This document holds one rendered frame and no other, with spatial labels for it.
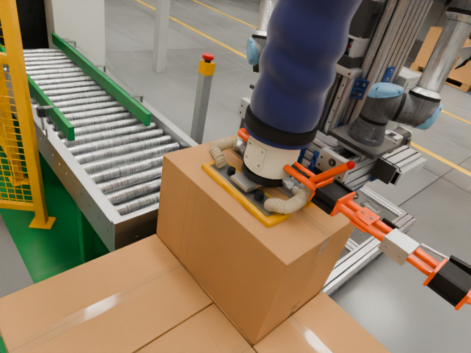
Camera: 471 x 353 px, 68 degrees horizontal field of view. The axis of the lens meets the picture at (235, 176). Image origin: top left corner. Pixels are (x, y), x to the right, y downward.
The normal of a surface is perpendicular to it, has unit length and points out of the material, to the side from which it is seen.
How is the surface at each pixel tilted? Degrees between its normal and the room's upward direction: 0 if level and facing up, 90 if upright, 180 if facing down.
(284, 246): 0
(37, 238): 0
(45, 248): 0
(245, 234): 90
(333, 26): 81
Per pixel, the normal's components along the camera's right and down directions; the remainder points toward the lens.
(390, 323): 0.19, -0.80
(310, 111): 0.50, 0.36
